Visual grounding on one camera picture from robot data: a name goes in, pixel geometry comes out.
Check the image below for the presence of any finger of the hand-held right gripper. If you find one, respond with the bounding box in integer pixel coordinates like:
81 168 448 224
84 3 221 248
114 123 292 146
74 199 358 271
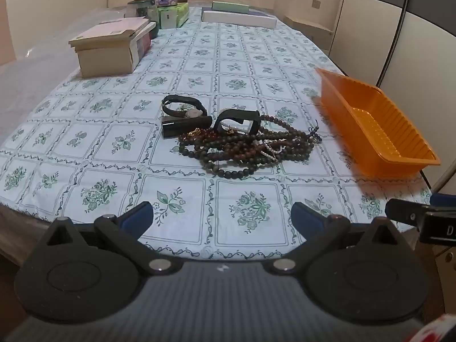
386 199 432 227
430 193 456 209

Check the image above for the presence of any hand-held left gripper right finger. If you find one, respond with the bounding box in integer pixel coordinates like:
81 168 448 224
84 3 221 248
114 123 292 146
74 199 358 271
262 201 420 276

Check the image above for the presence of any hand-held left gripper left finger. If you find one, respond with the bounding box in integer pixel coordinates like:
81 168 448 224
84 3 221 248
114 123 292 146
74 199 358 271
27 201 183 276

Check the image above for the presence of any orange plastic tray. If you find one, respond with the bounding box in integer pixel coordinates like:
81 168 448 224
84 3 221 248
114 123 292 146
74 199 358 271
315 67 441 179

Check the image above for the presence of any pile of bead necklaces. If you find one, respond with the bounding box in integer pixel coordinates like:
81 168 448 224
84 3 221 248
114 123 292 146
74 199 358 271
178 112 323 180

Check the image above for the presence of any black cylinder tube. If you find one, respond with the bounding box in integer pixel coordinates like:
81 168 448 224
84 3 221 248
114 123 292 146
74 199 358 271
161 116 213 139

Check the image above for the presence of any black band watch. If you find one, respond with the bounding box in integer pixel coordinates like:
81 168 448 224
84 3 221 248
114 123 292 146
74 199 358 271
213 110 260 137

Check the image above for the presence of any red and white cloth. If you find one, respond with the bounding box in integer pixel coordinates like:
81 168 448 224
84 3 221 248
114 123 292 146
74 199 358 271
410 313 456 342

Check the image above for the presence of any black wristwatch with round face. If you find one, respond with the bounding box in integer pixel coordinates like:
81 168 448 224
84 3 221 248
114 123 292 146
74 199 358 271
161 94 208 119

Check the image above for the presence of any beige cardboard box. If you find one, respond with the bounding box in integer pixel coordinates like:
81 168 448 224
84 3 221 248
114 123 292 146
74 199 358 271
69 17 157 78

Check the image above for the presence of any white box with maroon side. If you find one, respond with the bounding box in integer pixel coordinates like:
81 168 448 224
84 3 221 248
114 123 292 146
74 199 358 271
130 30 152 66

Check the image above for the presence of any white grey sliding wardrobe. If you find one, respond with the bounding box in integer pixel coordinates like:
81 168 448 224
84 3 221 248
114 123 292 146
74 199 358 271
327 0 456 193

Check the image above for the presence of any low beige cabinet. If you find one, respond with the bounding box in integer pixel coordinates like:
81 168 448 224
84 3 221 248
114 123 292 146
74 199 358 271
283 15 334 53

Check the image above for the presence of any long white box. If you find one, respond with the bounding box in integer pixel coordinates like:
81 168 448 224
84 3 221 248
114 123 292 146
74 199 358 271
201 10 278 29

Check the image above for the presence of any long green box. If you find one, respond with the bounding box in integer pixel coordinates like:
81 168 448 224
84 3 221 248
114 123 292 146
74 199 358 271
212 2 250 12

